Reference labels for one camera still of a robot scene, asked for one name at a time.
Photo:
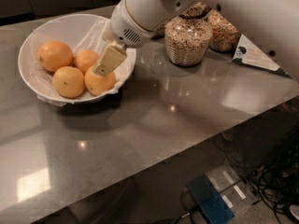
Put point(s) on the blue box on floor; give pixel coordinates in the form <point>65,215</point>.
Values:
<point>215,210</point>

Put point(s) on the white plastic bowl liner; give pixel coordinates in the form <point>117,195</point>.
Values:
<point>87,38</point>

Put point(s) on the white allergens information sign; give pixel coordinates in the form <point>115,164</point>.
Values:
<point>249,55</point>

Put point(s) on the orange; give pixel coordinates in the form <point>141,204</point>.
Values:
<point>85,59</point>
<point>69,82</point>
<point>54,54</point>
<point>96,85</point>

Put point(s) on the glass cereal jar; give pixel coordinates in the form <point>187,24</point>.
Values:
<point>160,30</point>
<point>225,35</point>
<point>187,36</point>

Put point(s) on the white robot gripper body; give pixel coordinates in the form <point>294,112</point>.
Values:
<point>127,28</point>

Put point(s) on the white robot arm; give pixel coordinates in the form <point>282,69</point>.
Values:
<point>272,25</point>

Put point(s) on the right glass cereal jar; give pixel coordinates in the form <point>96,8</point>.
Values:
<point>225,35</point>

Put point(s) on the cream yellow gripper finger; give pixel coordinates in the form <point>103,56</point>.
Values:
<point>113,56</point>

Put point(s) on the middle glass cereal jar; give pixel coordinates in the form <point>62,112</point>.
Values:
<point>187,36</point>

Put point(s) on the white bowl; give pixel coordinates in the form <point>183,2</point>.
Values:
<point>62,28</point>

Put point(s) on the left glass cereal jar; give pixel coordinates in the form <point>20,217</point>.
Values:
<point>160,30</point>

